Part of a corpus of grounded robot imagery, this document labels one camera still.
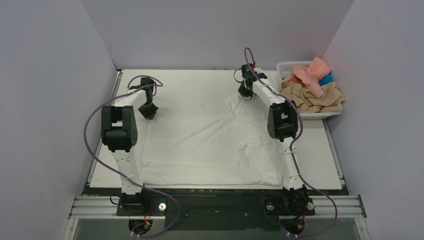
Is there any white printed t shirt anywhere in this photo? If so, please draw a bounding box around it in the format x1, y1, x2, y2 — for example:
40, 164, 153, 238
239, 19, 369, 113
136, 94, 284, 186

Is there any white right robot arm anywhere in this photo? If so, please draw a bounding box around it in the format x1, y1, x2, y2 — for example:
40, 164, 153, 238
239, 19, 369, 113
238, 63, 305, 191

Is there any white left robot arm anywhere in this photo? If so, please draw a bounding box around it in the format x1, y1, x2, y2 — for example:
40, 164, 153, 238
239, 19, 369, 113
101, 75, 158, 195

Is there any white plastic laundry basket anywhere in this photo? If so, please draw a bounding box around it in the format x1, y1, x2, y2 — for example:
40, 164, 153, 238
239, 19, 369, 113
276, 57, 346, 120

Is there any pink t shirt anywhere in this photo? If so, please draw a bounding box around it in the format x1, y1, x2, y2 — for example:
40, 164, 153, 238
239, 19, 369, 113
282, 57, 331, 98

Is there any blue t shirt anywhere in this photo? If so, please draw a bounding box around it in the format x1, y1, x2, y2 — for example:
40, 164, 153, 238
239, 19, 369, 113
318, 72, 333, 86

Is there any beige t shirt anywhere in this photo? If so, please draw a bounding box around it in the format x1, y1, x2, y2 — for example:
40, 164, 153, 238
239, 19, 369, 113
279, 82, 346, 114

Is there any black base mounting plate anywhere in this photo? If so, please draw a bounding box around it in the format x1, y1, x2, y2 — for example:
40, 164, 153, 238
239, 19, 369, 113
99, 188, 348, 236

